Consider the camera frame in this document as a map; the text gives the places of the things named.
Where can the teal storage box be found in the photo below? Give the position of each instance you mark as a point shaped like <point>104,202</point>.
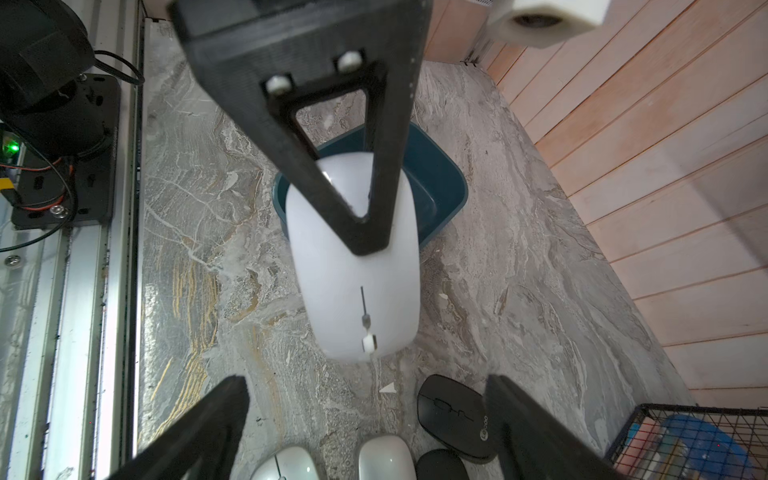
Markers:
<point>439,187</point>

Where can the black mouse flat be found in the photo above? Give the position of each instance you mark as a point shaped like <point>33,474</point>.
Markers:
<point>455,415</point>

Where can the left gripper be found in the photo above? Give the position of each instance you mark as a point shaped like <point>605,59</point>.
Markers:
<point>238,50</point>

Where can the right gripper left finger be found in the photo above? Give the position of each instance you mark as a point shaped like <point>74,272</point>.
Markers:
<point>202,444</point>

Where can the silver mouse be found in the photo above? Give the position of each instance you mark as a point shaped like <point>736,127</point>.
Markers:
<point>291,463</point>
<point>385,457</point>

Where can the silver mouse front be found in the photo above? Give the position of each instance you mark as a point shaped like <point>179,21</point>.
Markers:
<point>291,463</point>

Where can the black wire file organizer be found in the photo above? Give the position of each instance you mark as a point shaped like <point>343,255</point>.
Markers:
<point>663,441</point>

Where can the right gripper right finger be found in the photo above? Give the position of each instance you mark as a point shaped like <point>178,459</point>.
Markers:
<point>530,443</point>

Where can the black mouse rear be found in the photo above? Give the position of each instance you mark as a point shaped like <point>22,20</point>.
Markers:
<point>441,464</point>

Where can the white computer mouse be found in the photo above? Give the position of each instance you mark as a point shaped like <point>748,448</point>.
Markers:
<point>359,307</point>

